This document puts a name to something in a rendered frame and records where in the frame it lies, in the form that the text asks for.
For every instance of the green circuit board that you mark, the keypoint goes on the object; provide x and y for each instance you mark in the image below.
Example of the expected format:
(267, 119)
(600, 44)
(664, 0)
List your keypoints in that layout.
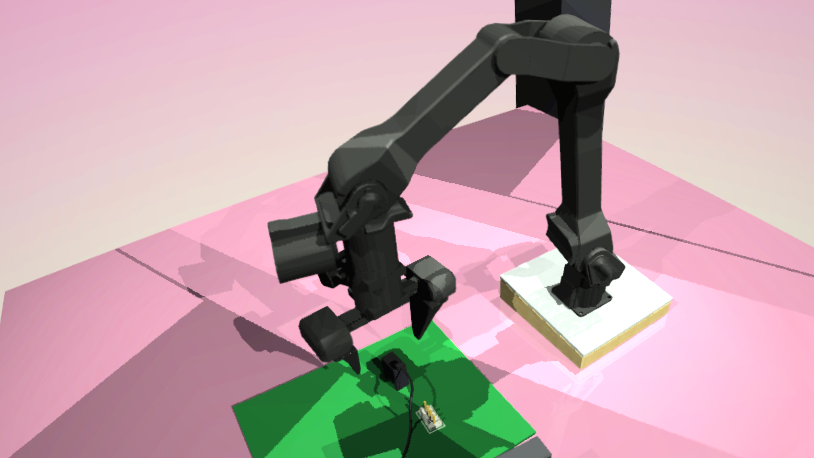
(332, 412)

